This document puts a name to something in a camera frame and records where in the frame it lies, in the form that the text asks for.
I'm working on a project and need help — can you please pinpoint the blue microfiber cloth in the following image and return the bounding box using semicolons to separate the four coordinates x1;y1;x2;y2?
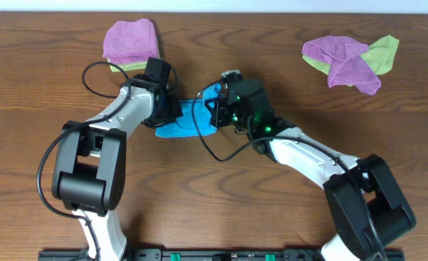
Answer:
155;83;221;138

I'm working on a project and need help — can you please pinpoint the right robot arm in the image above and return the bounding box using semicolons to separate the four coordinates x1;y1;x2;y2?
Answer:
212;73;416;260

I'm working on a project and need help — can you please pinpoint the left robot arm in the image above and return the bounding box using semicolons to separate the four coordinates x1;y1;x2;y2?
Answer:
51;57;182;260

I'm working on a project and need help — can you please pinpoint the folded green cloth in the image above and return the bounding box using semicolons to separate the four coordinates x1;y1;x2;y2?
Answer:
103;37;160;71

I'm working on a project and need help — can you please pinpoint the folded purple cloth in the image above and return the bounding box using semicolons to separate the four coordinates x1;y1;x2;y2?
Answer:
102;18;160;64

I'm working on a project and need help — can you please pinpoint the crumpled purple cloth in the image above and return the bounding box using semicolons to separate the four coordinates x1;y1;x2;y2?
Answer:
302;36;381;96

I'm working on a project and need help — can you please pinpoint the crumpled green cloth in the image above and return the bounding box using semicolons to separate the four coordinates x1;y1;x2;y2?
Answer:
303;35;399;77

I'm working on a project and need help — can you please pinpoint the black mounting rail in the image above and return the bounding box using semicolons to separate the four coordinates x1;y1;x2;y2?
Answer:
38;249;406;261

